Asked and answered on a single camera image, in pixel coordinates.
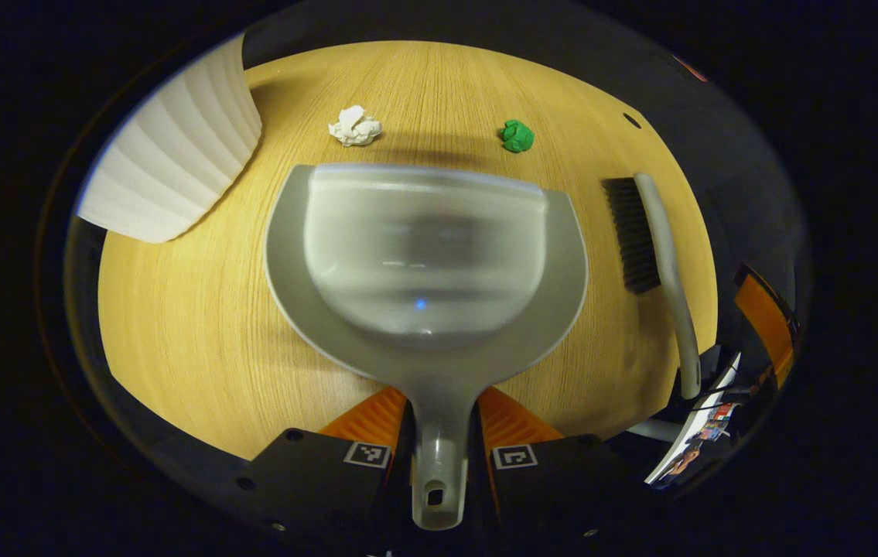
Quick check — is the green paper ball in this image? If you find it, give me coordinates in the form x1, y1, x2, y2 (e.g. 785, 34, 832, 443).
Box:
499, 119, 535, 153

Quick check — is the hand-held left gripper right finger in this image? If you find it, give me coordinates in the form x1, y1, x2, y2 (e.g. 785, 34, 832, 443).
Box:
476, 387, 633, 542

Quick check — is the small grey broom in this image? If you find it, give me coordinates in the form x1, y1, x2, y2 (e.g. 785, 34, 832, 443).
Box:
602, 172, 702, 401

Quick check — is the white paper ball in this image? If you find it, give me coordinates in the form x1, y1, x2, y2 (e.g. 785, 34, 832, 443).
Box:
328, 105, 382, 148

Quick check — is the grey dustpan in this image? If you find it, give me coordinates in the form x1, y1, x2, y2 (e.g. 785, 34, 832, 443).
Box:
264, 162, 589, 531

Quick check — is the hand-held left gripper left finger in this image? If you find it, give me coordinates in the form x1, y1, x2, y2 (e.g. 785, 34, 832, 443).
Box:
234, 387, 412, 535

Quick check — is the white ribbed garbage bin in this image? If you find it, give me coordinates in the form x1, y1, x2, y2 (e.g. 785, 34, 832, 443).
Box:
77, 32, 263, 244

